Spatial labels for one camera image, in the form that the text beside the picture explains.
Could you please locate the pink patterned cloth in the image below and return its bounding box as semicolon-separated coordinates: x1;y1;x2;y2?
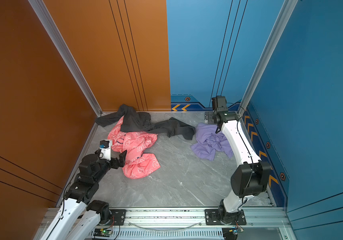
107;117;160;180

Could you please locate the purple cloth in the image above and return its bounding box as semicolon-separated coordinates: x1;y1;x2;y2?
190;123;234;161

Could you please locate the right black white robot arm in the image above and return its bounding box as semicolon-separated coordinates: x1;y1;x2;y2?
212;96;271;225

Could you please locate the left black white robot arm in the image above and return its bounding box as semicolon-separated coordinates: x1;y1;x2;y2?
41;151;127;240

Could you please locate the dark grey cloth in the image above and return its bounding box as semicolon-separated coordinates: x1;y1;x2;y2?
95;104;195;140

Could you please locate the left green circuit board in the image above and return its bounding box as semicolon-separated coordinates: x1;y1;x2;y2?
92;228;113;239

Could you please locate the green circuit board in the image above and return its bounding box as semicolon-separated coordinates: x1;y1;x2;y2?
92;228;113;239
229;226;244;235

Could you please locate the right green circuit board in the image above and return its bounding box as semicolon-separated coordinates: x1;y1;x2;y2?
229;226;244;235

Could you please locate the white vent grille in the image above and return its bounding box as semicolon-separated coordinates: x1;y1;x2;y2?
111;229;225;240

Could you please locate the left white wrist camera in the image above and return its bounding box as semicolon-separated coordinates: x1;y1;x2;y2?
97;140;111;161

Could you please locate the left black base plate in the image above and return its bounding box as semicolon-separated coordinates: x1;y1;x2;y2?
107;209;126;227

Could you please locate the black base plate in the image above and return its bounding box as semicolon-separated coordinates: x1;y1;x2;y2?
204;209;247;226
107;209;126;227

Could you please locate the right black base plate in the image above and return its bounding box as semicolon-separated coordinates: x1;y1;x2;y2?
204;209;247;226

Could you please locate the aluminium front rail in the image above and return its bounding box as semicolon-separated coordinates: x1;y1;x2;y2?
123;207;291;229

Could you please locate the right aluminium corner post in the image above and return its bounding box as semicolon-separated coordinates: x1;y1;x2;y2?
236;0;298;117

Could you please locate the aluminium corner post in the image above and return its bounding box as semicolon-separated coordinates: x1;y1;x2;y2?
28;0;102;117
236;0;298;117

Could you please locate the left aluminium corner post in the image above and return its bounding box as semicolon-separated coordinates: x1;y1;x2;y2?
28;0;102;117

